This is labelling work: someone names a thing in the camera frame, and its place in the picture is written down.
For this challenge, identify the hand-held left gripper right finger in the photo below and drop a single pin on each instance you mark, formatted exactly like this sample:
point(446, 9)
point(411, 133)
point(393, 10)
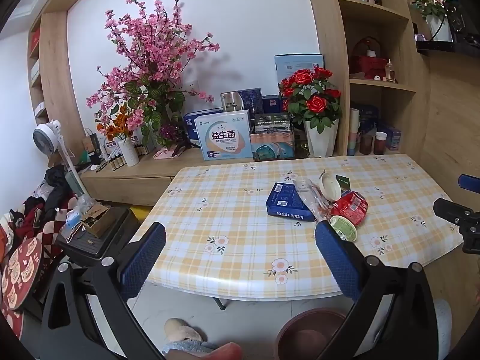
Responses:
point(335, 257)

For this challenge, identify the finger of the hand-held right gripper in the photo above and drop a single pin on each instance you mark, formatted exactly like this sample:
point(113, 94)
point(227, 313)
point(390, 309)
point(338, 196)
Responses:
point(470, 183)
point(470, 228)

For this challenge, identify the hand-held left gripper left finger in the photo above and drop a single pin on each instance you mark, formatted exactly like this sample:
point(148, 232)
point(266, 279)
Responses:
point(144, 257)

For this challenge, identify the green round cup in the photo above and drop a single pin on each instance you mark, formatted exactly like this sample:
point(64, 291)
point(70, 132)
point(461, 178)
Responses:
point(343, 228)

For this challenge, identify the red instant noodle bowl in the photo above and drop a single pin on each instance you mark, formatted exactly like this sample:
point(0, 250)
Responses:
point(350, 206)

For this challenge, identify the clear plastic bag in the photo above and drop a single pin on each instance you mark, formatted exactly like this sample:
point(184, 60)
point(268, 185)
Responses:
point(313, 198)

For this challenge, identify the blue coffee box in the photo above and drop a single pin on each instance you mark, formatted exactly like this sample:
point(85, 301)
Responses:
point(285, 200)

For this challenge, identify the dusky pink plastic bin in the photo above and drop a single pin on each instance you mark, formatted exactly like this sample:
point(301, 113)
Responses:
point(300, 335)

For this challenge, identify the black plastic case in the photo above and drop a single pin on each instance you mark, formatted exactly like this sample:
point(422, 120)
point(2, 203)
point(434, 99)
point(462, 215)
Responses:
point(108, 232)

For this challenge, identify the cardboard box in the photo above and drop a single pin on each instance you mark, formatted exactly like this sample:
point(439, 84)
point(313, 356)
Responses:
point(99, 223)

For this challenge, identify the wooden sideboard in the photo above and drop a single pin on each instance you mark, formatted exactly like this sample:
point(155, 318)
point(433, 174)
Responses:
point(123, 187)

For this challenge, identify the dark green packet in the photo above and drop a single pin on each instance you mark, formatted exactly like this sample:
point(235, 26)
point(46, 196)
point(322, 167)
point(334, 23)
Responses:
point(343, 182)

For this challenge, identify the beige slipper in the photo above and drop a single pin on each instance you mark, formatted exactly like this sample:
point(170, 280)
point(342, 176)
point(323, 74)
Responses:
point(183, 330)

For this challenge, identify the small blue carton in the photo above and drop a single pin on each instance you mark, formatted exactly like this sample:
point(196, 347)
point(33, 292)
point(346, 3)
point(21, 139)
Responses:
point(393, 138)

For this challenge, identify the yellow plaid tablecloth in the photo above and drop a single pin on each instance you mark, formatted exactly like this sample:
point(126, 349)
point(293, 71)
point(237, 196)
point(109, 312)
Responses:
point(225, 202)

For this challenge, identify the red paper cup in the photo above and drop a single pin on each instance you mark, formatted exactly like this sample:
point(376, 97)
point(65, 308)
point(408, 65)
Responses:
point(379, 143)

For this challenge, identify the row of small brown bottles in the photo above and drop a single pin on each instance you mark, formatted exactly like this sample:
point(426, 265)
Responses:
point(114, 162)

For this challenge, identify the red checkered blanket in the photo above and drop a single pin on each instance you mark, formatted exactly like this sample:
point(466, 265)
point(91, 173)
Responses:
point(48, 228)

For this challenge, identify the person's left leg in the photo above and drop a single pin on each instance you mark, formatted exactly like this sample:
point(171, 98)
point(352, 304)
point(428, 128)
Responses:
point(195, 348)

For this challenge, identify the pink cloth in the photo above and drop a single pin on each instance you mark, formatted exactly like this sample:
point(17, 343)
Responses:
point(167, 153)

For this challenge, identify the brown glass tumbler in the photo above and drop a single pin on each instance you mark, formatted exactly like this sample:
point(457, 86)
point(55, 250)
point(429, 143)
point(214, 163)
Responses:
point(366, 144)

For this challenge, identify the pile of dark clothes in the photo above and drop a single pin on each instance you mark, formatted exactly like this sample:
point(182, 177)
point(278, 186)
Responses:
point(56, 187)

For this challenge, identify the white angular flower pot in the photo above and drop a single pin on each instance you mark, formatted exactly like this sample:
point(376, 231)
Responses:
point(318, 142)

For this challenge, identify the dark blue gift box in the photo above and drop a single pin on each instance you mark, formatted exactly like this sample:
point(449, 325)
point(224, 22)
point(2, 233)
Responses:
point(367, 118)

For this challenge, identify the round red patterned cushion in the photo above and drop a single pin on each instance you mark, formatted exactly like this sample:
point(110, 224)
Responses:
point(20, 273)

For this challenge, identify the black paper bag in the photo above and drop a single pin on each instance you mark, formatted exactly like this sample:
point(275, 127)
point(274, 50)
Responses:
point(91, 142)

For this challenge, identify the purple flower plant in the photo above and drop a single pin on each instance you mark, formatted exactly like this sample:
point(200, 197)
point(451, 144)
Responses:
point(170, 133)

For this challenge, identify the stack of pastel cups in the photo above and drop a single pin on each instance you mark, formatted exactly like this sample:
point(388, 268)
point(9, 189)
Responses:
point(353, 131)

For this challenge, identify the orange artificial flowers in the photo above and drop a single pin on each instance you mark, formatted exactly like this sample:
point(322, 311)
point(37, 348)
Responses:
point(114, 125)

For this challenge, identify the clear perfume bottle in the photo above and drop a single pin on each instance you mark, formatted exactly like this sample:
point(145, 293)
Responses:
point(390, 72)

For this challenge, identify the black shelf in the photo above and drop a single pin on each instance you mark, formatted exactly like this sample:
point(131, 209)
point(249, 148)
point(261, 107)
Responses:
point(465, 43)

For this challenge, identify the white and blue carton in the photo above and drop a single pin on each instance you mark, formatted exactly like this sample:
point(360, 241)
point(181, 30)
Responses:
point(225, 138)

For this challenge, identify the dark box with green print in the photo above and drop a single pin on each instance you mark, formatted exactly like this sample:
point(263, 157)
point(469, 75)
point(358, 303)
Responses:
point(272, 123)

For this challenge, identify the white standing fan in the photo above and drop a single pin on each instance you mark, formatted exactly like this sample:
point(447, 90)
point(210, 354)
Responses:
point(47, 137)

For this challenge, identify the red rose plant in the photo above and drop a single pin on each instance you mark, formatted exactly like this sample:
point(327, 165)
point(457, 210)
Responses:
point(315, 103)

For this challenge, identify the red basket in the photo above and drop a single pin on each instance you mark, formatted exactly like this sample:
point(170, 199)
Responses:
point(369, 63)

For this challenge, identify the small dark blue box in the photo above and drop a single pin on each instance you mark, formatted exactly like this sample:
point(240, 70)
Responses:
point(270, 104)

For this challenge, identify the dark blue patterned box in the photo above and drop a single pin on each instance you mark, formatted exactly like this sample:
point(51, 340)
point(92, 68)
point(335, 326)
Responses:
point(252, 99)

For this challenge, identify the pink rose plant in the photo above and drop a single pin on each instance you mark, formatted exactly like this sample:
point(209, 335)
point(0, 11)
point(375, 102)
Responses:
point(431, 0)

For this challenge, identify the large light blue box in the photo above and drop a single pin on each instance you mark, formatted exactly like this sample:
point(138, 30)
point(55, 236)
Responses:
point(296, 63)

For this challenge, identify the pink blossom arrangement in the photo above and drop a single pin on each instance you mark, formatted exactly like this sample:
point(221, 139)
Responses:
point(150, 45)

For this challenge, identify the wooden shelf unit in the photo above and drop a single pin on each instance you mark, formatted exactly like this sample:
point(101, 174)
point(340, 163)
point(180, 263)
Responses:
point(326, 26)

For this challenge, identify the white wall socket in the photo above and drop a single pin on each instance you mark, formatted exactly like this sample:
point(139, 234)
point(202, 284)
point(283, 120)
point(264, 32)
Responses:
point(192, 87)

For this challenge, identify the wooden wall shelf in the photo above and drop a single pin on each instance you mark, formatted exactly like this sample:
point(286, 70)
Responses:
point(56, 63)

